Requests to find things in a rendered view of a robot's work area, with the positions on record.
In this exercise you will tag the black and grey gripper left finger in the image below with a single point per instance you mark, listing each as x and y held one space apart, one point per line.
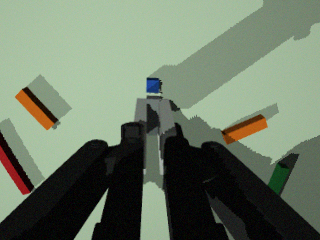
59 207

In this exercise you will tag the small blue cube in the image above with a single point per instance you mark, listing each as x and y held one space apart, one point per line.
152 85

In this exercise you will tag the grey rod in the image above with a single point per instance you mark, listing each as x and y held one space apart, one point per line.
152 114

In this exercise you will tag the red rod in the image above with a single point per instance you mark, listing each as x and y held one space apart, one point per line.
13 168

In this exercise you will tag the orange rod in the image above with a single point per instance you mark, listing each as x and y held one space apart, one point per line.
36 108
244 129

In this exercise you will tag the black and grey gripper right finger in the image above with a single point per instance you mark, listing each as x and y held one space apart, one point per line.
248 208

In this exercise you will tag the green rod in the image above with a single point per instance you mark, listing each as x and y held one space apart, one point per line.
278 177

